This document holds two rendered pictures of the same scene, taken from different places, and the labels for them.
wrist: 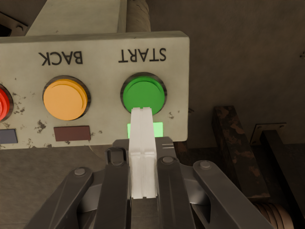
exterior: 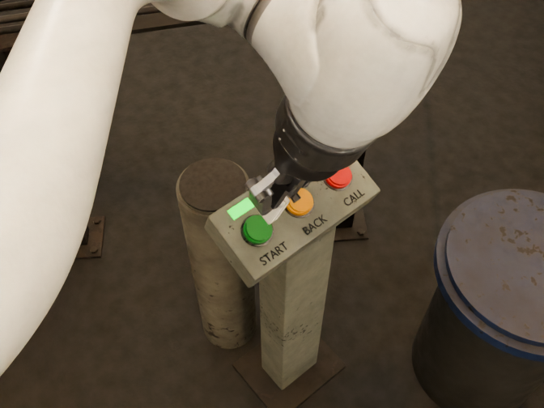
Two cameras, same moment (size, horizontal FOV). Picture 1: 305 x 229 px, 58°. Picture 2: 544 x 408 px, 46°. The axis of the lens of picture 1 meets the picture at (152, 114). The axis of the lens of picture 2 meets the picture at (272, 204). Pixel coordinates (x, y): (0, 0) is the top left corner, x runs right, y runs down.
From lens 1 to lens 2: 63 cm
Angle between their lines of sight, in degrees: 27
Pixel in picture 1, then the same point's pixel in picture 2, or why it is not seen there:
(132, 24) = (235, 302)
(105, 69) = (288, 232)
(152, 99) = (252, 231)
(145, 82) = (264, 238)
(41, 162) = (210, 75)
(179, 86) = (240, 248)
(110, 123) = not seen: hidden behind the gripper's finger
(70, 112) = not seen: hidden behind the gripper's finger
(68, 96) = (299, 204)
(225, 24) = (103, 389)
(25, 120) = not seen: hidden behind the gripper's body
